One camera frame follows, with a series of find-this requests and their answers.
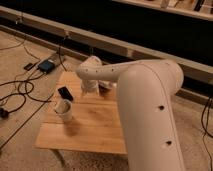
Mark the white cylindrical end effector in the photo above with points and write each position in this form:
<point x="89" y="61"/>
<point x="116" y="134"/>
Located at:
<point x="89" y="86"/>

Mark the black rectangular eraser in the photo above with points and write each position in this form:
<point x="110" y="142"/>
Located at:
<point x="65" y="94"/>

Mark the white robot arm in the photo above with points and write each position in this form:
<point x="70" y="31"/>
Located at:
<point x="144" y="90"/>

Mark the white paper cup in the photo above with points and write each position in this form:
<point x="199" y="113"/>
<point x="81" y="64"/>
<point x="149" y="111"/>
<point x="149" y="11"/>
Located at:
<point x="63" y="109"/>

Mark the wooden table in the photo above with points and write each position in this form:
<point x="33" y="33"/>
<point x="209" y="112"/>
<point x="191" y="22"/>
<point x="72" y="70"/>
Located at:
<point x="94" y="127"/>

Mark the blue black electronics box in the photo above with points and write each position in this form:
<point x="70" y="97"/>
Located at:
<point x="46" y="66"/>

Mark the small black device on floor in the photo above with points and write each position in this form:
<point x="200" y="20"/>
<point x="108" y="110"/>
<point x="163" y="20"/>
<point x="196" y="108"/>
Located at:
<point x="29" y="66"/>

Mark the long wooden shelf rail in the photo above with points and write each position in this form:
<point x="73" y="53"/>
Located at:
<point x="193" y="70"/>

